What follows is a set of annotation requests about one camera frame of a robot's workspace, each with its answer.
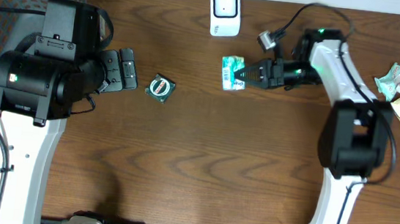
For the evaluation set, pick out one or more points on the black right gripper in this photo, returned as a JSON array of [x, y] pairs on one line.
[[270, 75]]

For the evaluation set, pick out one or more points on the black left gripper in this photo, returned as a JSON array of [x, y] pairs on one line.
[[112, 70]]

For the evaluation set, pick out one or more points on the teal tissue pack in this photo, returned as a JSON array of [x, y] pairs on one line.
[[230, 64]]

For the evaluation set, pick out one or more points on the teal small packet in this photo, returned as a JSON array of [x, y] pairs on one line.
[[387, 85]]

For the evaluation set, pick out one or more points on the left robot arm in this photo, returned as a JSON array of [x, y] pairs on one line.
[[68, 61]]

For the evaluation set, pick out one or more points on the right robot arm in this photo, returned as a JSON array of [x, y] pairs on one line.
[[353, 140]]

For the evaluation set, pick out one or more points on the white barcode scanner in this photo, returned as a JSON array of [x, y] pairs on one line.
[[225, 18]]

